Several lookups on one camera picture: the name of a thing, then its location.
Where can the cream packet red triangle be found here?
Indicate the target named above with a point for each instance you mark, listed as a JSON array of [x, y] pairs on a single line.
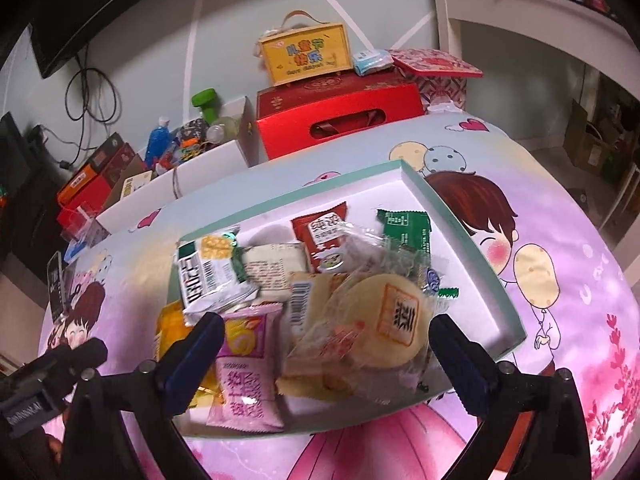
[[275, 262]]

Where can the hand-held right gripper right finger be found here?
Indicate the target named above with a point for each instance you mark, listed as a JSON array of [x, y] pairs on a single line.
[[460, 362]]

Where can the white tray teal rim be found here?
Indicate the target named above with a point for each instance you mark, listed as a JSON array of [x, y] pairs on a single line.
[[470, 290]]

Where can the green dumbbell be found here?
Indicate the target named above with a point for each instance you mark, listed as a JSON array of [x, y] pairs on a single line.
[[205, 102]]

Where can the dark green snack packet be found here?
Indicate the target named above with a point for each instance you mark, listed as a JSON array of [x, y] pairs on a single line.
[[405, 230]]

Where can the red brown snack packet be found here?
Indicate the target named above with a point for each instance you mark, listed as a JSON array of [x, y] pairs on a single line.
[[320, 240]]

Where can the light blue tissue packet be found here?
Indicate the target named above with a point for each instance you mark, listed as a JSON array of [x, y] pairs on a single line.
[[372, 60]]

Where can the red cardboard box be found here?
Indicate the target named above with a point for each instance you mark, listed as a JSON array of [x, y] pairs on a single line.
[[97, 202]]

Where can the orange flat box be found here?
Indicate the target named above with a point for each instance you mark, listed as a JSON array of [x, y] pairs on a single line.
[[85, 177]]

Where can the small white yellow carton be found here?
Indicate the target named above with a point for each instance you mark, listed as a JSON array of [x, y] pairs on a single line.
[[135, 182]]

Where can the colourful snack bag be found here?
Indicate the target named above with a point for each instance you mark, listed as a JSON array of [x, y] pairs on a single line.
[[192, 137]]

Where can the red patterned box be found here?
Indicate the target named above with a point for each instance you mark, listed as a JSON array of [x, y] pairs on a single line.
[[435, 65]]

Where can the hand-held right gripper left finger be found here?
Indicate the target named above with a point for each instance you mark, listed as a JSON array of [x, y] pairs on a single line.
[[195, 360]]

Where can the blue white packet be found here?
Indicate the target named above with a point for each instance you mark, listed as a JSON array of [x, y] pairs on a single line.
[[75, 251]]

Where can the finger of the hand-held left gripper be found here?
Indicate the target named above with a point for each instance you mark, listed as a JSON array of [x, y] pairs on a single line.
[[77, 360]]

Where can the round cake packet brown label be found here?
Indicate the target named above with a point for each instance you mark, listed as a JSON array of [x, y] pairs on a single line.
[[390, 320]]

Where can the white cardboard box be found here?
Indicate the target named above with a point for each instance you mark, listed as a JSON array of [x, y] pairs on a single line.
[[210, 172]]

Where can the green white snack packet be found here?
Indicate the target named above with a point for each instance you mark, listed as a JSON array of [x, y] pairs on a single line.
[[210, 270]]

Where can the brown cardboard box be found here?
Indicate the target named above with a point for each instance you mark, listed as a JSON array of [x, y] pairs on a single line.
[[590, 135]]

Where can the yellow snack packet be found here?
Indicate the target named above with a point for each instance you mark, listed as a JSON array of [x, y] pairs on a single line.
[[172, 330]]

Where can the pink snack packet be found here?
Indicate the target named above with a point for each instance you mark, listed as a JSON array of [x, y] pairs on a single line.
[[250, 375]]

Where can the clear plastic box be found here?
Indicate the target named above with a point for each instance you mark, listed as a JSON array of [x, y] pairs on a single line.
[[82, 230]]

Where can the clear bread packet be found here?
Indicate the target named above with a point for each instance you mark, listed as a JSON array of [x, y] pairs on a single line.
[[305, 310]]

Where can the blue plastic bag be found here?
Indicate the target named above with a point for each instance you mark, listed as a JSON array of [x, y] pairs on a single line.
[[160, 140]]

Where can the black television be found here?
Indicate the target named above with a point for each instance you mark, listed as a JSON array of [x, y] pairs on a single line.
[[75, 5]]

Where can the white shelf unit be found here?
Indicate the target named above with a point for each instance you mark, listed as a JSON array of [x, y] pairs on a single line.
[[500, 5]]

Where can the small yellow gift box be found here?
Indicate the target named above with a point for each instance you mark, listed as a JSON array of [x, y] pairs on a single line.
[[310, 57]]

